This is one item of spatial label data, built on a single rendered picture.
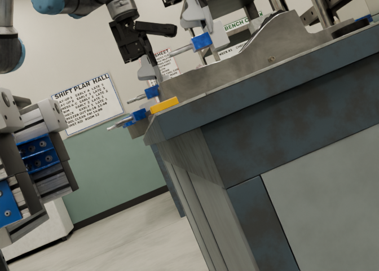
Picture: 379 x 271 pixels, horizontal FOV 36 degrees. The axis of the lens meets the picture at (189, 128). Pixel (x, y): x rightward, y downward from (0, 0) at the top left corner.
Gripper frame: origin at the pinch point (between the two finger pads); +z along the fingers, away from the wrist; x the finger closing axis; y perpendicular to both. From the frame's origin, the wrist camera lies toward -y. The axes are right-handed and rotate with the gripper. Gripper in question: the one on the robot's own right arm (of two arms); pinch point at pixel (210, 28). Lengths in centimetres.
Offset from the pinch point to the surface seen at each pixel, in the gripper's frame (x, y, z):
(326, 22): -97, -63, 1
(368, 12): -65, -66, 5
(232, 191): 51, 16, 28
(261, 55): -9.9, -11.1, 9.0
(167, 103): 5.5, 15.7, 12.0
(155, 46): -741, -58, -112
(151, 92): -26.8, 15.9, 6.0
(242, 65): -9.9, -5.8, 9.6
